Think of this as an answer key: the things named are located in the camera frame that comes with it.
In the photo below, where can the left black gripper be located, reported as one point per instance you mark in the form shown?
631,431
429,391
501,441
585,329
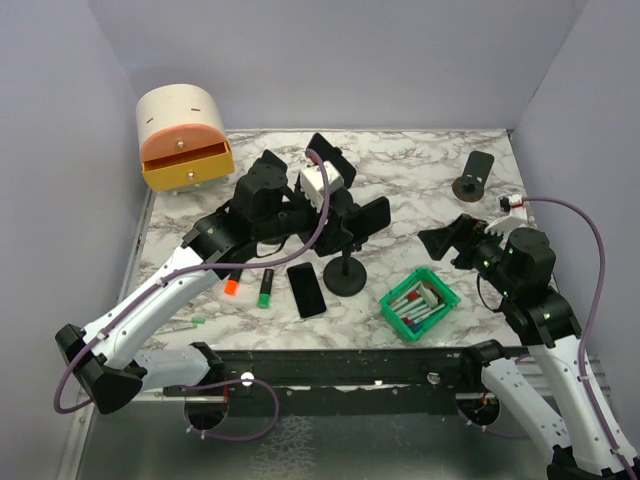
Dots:
333,235

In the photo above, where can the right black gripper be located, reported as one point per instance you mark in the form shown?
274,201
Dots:
440,239

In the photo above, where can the black phone stand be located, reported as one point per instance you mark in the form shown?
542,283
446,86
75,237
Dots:
345,276

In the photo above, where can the black phone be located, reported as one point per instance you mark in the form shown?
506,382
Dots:
370,218

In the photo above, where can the wood base phone stand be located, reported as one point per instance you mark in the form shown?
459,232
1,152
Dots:
470,185

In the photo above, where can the grey silver phone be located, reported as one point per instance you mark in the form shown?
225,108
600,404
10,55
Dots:
306,290

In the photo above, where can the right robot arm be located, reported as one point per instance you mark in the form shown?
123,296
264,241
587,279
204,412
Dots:
577,434

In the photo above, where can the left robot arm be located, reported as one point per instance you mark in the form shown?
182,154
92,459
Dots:
106,356

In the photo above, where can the white eraser in bin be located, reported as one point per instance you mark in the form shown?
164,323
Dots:
430,295

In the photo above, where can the green plastic bin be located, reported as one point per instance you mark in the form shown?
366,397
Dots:
451,300

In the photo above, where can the markers in bin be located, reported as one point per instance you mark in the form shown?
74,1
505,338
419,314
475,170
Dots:
411,309

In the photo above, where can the green highlighter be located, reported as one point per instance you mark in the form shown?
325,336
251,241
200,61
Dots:
265,290

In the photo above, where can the orange highlighter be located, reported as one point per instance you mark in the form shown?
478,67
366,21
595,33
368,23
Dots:
233,281

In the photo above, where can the orange drawer box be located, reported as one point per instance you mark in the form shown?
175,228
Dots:
182,139

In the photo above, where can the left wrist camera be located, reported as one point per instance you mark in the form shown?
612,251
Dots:
313,185

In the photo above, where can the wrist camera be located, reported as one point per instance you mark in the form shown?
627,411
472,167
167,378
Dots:
515,216
313,185

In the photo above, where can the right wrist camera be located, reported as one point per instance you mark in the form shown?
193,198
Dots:
515,216

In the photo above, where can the black table front rail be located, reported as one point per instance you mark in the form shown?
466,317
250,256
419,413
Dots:
329,382

